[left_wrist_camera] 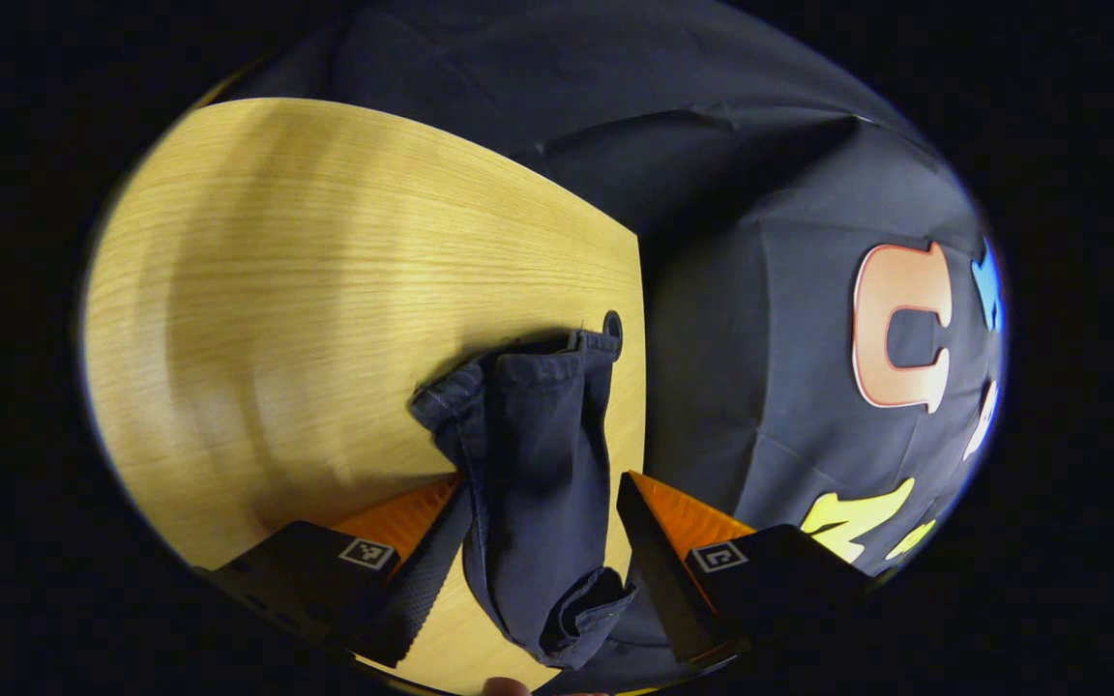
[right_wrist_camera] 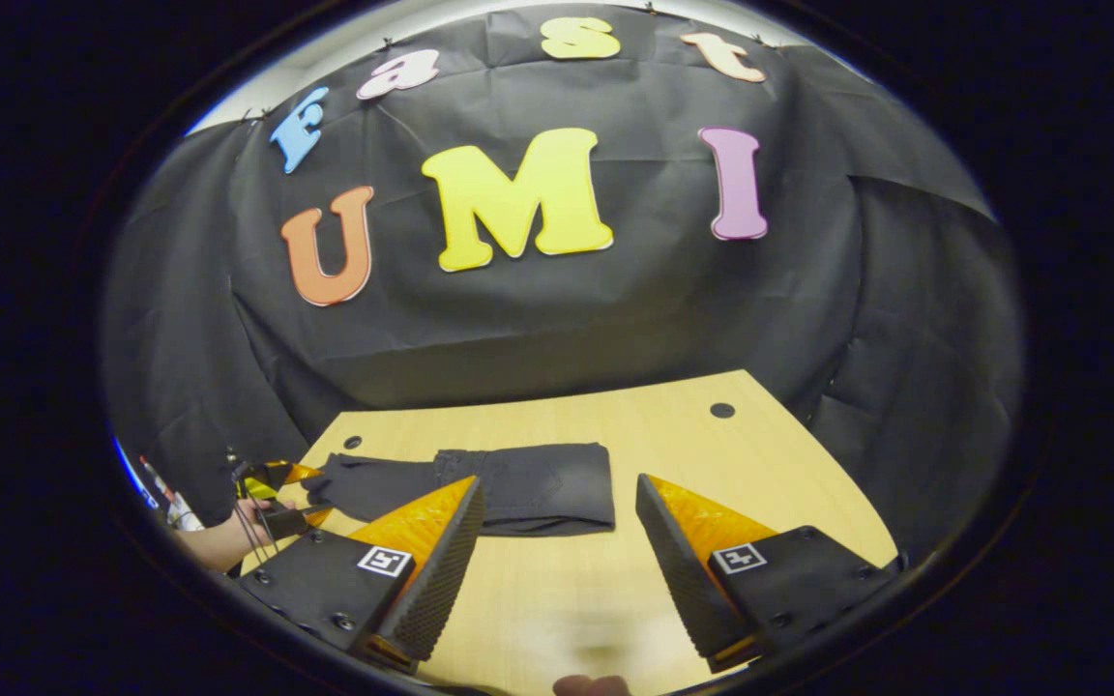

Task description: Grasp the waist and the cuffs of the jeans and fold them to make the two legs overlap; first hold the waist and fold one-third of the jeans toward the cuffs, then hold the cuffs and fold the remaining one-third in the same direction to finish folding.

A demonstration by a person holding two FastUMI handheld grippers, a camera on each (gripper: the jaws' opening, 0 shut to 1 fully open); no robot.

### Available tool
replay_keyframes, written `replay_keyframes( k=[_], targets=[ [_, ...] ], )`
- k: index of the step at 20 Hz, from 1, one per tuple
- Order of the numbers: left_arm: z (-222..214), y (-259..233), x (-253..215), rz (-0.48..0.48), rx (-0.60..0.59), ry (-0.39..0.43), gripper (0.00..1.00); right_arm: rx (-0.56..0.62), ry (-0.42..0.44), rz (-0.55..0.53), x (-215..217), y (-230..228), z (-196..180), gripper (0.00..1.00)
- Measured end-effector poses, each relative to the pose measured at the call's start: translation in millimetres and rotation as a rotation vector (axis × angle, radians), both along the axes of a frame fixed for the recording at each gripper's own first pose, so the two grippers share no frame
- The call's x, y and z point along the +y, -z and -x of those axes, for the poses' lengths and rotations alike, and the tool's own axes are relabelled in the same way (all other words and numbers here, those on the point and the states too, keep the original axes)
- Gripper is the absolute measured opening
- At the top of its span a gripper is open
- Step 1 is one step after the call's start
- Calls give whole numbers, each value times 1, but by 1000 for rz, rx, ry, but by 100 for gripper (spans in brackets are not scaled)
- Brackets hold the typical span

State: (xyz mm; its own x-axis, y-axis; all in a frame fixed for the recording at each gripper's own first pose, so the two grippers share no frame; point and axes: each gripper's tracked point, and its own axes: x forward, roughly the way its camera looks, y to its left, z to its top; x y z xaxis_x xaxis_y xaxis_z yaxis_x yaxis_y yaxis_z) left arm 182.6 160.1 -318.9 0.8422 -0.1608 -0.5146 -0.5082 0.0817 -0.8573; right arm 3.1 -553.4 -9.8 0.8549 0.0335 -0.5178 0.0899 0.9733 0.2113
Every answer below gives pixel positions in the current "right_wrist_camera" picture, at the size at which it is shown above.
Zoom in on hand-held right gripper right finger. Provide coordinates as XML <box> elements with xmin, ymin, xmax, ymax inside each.
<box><xmin>634</xmin><ymin>474</ymin><xmax>901</xmax><ymax>675</ymax></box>

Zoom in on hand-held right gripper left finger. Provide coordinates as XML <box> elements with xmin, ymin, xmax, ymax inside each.
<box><xmin>238</xmin><ymin>476</ymin><xmax>485</xmax><ymax>675</ymax></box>

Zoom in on black jeans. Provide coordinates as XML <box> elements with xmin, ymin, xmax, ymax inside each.
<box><xmin>301</xmin><ymin>443</ymin><xmax>616</xmax><ymax>537</ymax></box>

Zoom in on white side desk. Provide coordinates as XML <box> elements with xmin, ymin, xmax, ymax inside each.
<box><xmin>165</xmin><ymin>491</ymin><xmax>205</xmax><ymax>533</ymax></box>

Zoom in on black backdrop cloth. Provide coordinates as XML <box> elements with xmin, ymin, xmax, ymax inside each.
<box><xmin>103</xmin><ymin>5</ymin><xmax>1027</xmax><ymax>562</ymax></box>

